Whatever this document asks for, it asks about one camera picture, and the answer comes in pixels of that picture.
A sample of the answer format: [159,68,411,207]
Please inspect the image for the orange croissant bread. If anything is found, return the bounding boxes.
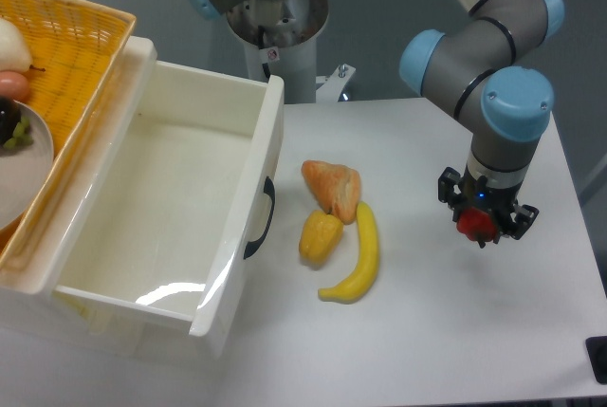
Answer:
[301,160,361,225]

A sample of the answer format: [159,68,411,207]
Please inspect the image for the grey plate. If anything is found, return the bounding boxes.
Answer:
[1,102,54,231]

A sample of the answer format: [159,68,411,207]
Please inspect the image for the dark grapes with green stem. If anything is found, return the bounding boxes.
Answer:
[0,96,33,150]

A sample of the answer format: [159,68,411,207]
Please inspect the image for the pink sausage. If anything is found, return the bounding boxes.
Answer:
[0,71,30,102]

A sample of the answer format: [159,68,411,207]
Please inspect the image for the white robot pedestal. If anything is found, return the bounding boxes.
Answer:
[226,0,356,103]

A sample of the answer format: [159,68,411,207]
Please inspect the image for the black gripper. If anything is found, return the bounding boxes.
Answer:
[437,167,540,244]

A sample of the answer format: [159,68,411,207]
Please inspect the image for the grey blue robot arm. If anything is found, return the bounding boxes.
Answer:
[189,0,564,245]

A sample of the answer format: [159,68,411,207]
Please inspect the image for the white pear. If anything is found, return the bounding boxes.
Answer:
[1,18,46,73]

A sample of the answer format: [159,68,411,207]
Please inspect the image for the red bell pepper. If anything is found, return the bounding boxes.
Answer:
[456,208,497,243]

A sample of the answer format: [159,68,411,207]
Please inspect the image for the yellow woven basket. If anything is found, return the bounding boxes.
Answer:
[1,0,137,270]

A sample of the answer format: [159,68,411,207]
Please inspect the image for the black drawer handle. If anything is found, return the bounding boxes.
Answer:
[243,176,276,259]

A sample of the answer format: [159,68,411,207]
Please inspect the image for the upper white drawer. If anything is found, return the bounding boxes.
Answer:
[56,62,285,341]

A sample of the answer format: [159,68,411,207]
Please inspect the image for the black object at table edge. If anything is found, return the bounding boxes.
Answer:
[585,336,607,385]

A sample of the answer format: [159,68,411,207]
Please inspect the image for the yellow bell pepper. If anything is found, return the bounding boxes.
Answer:
[299,210,343,266]

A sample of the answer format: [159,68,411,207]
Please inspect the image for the yellow banana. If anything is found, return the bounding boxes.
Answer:
[318,202,380,304]

